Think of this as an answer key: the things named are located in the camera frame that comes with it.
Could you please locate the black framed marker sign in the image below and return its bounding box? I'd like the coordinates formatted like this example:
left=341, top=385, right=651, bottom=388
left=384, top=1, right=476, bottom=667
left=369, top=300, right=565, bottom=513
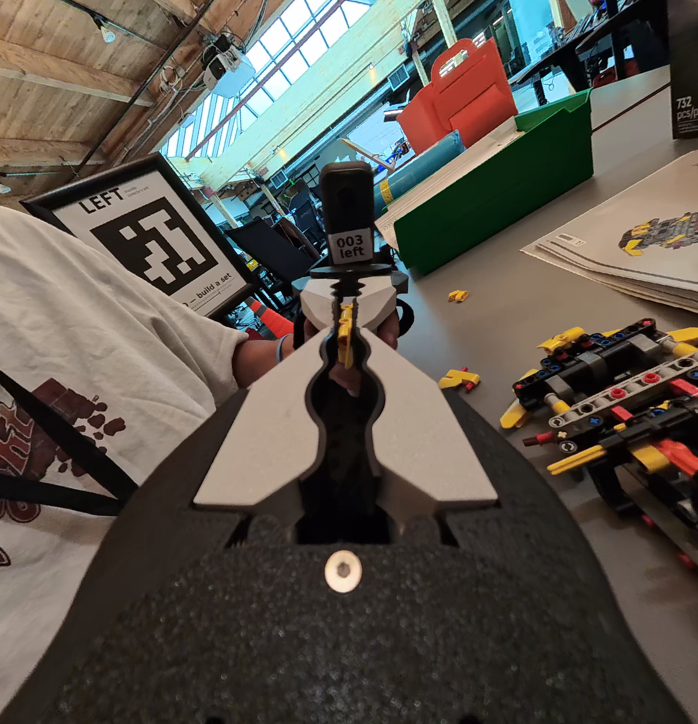
left=20, top=152, right=256, bottom=320

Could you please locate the yellow lego connector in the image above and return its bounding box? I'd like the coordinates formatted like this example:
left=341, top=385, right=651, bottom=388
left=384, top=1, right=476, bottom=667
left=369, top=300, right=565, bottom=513
left=337, top=302, right=355, bottom=363

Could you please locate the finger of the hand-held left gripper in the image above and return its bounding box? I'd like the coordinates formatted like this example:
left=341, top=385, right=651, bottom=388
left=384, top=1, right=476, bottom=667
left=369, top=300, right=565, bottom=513
left=299, top=282, right=343, bottom=331
left=351, top=282, right=401, bottom=331

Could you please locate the partly built lego car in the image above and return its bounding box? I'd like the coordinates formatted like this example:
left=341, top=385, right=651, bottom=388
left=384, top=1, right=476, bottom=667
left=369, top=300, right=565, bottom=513
left=499, top=317, right=698, bottom=569

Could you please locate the blue rolled mat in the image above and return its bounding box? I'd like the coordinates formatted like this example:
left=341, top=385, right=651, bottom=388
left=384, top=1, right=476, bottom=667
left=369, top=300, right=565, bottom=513
left=377, top=130, right=466, bottom=207

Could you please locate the white printed t-shirt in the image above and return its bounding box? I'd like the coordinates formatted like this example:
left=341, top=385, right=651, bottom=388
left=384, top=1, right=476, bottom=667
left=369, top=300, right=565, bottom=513
left=0, top=204, right=251, bottom=702

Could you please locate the open instruction booklet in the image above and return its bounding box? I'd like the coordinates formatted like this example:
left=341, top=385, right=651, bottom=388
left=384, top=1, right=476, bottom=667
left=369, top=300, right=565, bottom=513
left=520, top=148, right=698, bottom=316

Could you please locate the stack of white papers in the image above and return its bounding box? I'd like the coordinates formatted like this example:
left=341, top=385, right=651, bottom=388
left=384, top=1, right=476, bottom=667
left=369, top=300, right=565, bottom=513
left=374, top=116, right=525, bottom=250

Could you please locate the green plastic bin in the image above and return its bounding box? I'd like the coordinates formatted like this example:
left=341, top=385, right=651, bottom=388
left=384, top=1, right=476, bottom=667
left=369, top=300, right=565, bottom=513
left=391, top=87, right=594, bottom=277

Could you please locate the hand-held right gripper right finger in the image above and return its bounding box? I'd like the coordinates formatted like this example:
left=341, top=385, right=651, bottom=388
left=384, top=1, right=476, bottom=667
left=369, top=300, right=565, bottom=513
left=352, top=328, right=500, bottom=527

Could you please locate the orange plastic caddy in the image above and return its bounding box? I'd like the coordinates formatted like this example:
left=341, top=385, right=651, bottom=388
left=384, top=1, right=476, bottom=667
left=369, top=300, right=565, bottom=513
left=395, top=38, right=520, bottom=156

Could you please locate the white ceiling projector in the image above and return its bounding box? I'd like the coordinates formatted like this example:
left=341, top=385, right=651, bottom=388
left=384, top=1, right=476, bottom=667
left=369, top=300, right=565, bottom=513
left=202, top=34, right=256, bottom=100

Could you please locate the orange traffic cone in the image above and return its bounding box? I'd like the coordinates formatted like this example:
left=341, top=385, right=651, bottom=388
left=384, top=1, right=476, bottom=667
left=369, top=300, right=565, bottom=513
left=250, top=299, right=296, bottom=340

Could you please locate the yellow lego piece red pin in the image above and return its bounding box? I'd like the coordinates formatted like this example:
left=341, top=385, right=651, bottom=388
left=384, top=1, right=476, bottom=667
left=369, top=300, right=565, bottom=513
left=438, top=368, right=481, bottom=392

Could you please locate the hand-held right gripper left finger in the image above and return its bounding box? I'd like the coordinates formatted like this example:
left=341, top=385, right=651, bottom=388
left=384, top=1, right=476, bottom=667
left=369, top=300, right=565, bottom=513
left=193, top=330, right=335, bottom=532

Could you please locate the black lego set box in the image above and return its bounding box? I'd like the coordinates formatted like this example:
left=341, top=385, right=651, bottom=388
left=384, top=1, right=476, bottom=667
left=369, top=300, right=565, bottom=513
left=666, top=0, right=698, bottom=140

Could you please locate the person's left hand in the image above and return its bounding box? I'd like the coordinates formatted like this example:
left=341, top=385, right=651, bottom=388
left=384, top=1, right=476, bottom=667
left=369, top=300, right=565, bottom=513
left=329, top=314, right=401, bottom=398

